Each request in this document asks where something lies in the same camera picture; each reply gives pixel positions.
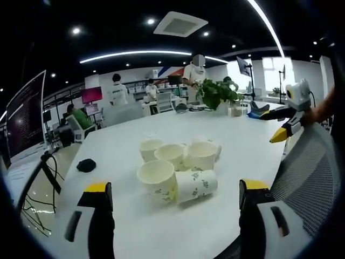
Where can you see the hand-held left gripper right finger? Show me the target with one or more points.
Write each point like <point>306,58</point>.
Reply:
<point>265,229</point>

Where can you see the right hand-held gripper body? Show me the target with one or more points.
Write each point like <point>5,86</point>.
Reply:
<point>297,94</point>

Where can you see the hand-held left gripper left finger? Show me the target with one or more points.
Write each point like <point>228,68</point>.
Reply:
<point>83,224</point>

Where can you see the white paper cup green print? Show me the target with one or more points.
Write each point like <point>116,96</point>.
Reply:
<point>159,186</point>
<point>172,159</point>
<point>196,186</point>
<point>147,152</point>
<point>200,160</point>

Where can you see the black tripod stand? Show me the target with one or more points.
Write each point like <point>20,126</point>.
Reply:
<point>283,81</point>

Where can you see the grey and blue object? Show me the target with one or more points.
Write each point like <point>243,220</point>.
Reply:
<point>257,109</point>

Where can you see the clear glass jar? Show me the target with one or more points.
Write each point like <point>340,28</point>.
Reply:
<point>237,110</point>

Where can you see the grey mesh office chair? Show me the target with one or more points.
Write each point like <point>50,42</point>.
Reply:
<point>310,175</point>

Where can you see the small black cloth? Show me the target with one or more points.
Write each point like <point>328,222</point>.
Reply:
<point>86,165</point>

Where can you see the white plant pot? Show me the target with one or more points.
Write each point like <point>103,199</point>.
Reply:
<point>222,108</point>

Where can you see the green potted plant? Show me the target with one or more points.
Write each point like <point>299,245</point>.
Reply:
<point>215,93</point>

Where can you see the white table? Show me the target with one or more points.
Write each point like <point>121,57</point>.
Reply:
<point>167,232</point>

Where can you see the large dark computer monitor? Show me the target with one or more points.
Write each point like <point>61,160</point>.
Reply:
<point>25,118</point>

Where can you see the pink lit monitor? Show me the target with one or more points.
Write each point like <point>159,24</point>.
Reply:
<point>92,95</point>

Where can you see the ceiling air vent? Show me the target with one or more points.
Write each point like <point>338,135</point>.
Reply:
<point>180,24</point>

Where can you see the curved ceiling light strip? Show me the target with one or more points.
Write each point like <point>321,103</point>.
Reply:
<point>151,54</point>

